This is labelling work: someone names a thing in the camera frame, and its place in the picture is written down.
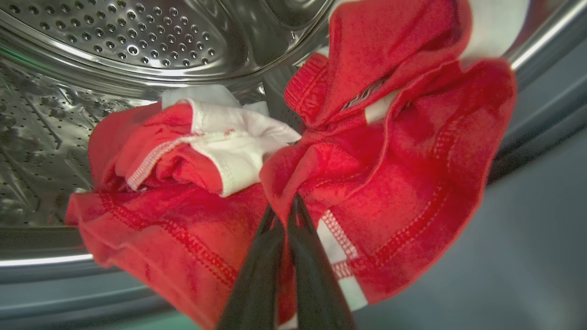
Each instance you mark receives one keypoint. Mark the red and white garment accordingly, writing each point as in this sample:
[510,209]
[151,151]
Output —
[399,183]

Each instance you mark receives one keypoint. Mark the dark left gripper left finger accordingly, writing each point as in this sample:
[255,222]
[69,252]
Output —
[254,284]

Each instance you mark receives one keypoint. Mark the stainless steel washing machine drum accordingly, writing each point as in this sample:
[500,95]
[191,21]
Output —
[137,36]

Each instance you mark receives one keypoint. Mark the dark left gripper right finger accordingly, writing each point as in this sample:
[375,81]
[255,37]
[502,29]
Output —
[316,284]

